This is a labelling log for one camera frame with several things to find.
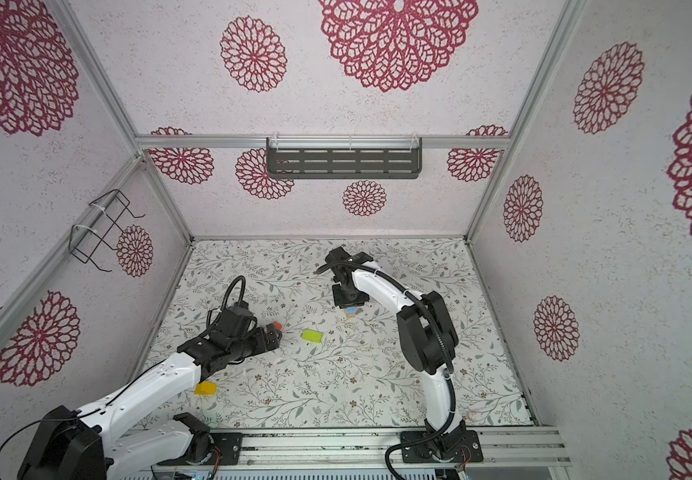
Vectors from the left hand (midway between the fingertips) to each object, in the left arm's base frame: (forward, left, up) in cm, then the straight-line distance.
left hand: (269, 342), depth 85 cm
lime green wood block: (+6, -11, -8) cm, 15 cm away
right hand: (+14, -22, +1) cm, 26 cm away
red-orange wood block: (+9, 0, -7) cm, 12 cm away
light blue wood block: (+14, -24, -6) cm, 29 cm away
